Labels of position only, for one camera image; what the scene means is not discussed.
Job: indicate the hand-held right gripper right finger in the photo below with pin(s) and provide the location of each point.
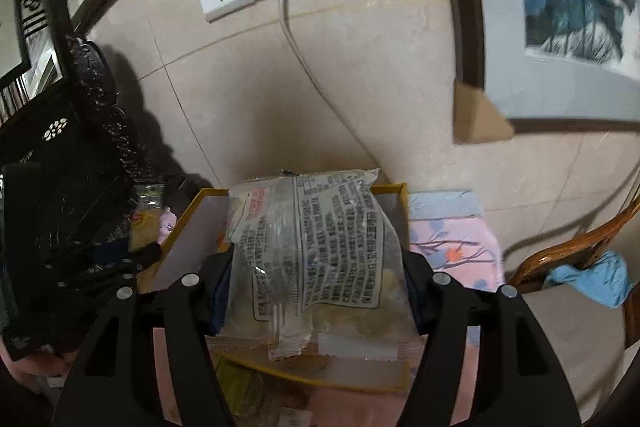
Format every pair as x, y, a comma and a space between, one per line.
417, 302

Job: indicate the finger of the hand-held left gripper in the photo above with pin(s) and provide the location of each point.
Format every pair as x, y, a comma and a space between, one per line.
115, 252

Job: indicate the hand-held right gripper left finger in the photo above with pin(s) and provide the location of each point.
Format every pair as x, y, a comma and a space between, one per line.
214, 307

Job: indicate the yellow snack packet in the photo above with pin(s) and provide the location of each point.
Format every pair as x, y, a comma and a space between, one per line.
145, 224

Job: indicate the yellow cardboard box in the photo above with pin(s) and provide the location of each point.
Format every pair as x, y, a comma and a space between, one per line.
190, 237

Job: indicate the clear packet of yellow cake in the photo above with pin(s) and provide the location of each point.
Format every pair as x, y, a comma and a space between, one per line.
330, 247

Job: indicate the pink floral tablecloth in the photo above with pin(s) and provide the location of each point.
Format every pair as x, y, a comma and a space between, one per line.
450, 232

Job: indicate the dark carved wooden furniture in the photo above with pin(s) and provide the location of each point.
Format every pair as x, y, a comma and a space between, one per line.
75, 157

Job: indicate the wooden armchair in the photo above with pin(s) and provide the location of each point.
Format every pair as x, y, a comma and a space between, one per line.
565, 342

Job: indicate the light blue cloth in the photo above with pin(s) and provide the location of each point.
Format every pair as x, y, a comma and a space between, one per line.
595, 279

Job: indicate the cardboard corner protector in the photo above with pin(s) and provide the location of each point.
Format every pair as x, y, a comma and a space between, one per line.
477, 117

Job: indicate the framed bird painting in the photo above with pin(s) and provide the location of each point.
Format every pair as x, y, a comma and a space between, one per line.
10, 32

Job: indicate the framed lotus painting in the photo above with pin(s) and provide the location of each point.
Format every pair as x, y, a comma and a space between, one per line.
575, 7

